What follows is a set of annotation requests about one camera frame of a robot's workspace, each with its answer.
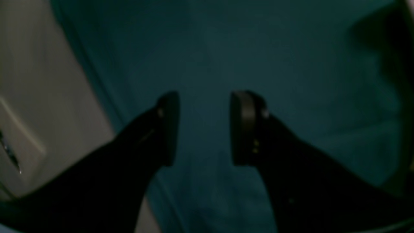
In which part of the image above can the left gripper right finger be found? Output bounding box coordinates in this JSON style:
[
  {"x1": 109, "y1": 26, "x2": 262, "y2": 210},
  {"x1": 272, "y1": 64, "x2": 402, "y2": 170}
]
[{"x1": 230, "y1": 91, "x2": 413, "y2": 233}]

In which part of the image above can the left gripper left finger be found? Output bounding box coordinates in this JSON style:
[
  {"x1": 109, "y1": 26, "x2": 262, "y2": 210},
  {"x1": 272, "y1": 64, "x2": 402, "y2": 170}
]
[{"x1": 1, "y1": 92, "x2": 180, "y2": 233}]

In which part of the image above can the white cabinet under table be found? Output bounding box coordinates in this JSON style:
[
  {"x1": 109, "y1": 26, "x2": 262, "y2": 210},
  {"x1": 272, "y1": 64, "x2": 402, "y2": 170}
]
[{"x1": 1, "y1": 0, "x2": 162, "y2": 233}]

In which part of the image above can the teal table cloth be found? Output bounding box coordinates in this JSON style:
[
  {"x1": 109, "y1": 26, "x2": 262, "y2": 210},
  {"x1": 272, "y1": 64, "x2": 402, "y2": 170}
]
[{"x1": 51, "y1": 0, "x2": 411, "y2": 233}]

